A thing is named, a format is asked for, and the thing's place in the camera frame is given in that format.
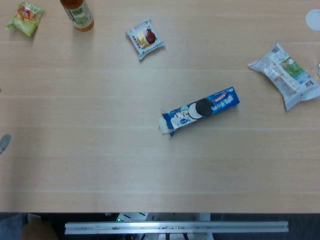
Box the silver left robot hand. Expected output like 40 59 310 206
0 133 12 155

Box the blue Oreo cookie box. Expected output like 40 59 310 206
157 86 241 138

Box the green snack packet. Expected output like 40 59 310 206
5 2 46 38

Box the amber tea bottle green label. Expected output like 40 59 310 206
59 0 95 33

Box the white ice cream picture packet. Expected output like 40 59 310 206
125 16 166 62

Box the white round table grommet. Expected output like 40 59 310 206
305 8 320 32

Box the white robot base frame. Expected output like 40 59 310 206
104 212 212 222

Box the aluminium extrusion rail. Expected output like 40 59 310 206
64 221 289 235

